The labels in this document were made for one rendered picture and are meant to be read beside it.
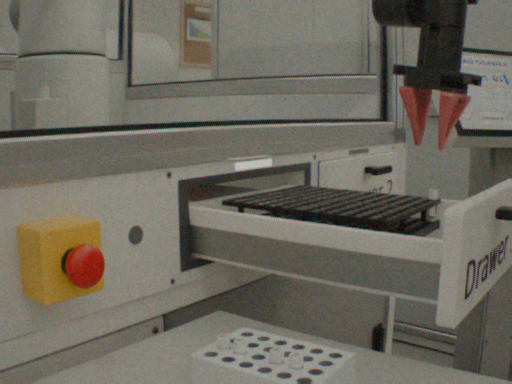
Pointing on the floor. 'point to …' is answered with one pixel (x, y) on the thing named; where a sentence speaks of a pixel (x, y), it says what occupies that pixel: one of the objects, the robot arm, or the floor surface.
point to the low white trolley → (177, 348)
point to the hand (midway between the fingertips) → (430, 141)
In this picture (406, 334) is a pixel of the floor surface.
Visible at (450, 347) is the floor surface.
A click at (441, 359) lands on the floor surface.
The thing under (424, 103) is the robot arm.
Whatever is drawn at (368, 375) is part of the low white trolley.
